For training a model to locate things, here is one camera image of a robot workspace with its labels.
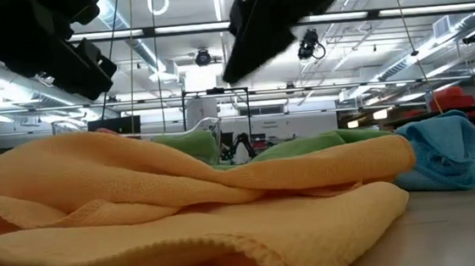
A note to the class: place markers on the black monitor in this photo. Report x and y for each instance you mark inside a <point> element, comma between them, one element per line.
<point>114,125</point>

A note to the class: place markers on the clear plastic bin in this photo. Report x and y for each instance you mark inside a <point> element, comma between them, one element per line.
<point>209,126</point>

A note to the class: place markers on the black ceiling device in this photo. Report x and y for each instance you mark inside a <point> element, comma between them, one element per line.
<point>472,38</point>
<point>202,57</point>
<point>309,44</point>

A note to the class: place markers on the orange microfiber towel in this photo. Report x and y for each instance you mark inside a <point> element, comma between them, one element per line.
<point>143,225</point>

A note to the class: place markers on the blue microfiber towel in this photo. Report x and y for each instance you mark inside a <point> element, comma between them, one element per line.
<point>447,154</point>

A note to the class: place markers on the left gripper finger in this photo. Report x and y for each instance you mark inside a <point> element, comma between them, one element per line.
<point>86,72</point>

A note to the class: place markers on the black overhead crossbar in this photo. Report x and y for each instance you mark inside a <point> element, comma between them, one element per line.
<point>423,9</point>

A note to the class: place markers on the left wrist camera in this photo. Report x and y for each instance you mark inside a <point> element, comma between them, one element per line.
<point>70,8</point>

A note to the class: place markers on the white pillar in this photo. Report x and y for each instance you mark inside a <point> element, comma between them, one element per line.
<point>202,110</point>

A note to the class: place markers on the black distant robot arm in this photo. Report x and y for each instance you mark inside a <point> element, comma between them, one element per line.
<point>240,145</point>

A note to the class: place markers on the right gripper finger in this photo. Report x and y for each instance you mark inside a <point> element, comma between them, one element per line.
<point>255,38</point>

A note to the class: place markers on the green microfiber towel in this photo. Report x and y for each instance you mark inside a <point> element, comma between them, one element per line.
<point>196,147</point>
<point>302,145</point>

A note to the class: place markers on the red object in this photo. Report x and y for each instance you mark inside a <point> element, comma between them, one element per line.
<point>453,99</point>

